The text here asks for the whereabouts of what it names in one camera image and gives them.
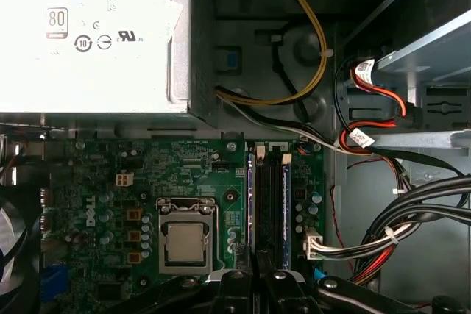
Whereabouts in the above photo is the thin red fan wire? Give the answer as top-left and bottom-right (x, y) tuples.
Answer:
(0, 140), (30, 179)

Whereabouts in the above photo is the red black wire with tags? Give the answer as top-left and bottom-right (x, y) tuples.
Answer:
(333, 56), (424, 157)

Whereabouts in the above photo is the white motherboard power connector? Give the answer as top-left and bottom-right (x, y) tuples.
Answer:
(303, 227), (325, 260)

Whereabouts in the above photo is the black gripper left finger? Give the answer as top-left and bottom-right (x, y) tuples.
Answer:
(106, 243), (255, 314)

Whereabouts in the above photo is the blue plastic clip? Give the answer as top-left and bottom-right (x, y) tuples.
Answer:
(216, 46), (243, 72)

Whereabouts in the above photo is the silver CPU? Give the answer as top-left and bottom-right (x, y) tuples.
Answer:
(163, 222), (206, 262)

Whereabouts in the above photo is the thick black cable bundle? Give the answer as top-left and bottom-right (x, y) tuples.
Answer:
(353, 174), (471, 285)

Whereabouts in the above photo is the white four-pin power socket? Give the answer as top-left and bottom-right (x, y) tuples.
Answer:
(115, 171), (135, 188)

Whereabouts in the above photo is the green motherboard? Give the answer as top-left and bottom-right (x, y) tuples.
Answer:
(40, 139), (327, 314)

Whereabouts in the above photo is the orange wire bundle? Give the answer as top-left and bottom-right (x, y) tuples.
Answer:
(349, 246), (397, 286)

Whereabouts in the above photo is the grey metal drive cage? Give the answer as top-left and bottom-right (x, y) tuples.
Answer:
(341, 8), (471, 149)

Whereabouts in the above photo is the RAM stick with black chips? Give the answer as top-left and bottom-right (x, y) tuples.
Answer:
(280, 163), (292, 271)

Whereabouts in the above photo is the RAM stick with white label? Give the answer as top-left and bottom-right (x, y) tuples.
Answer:
(247, 151), (257, 256)

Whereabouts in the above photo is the blue motherboard port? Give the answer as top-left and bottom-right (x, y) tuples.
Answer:
(40, 264), (70, 303)

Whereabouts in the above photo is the grey power supply unit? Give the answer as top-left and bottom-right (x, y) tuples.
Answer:
(0, 0), (218, 129)

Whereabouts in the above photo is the black case fan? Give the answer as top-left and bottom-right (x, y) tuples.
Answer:
(0, 196), (41, 314)

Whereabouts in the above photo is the black PC case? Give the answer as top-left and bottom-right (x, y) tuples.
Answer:
(0, 0), (471, 314)

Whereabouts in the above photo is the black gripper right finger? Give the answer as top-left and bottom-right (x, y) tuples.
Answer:
(256, 249), (431, 314)

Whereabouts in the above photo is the yellow wire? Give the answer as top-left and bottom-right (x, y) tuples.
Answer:
(215, 0), (329, 107)

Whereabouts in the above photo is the metal CPU socket cover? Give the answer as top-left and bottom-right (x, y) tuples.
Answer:
(157, 198), (219, 275)

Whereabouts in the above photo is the black white wire bundle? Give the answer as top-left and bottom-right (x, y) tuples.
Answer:
(215, 93), (343, 151)

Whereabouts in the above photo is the black RAM slot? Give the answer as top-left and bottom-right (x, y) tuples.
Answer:
(255, 146), (270, 252)
(268, 146), (282, 256)

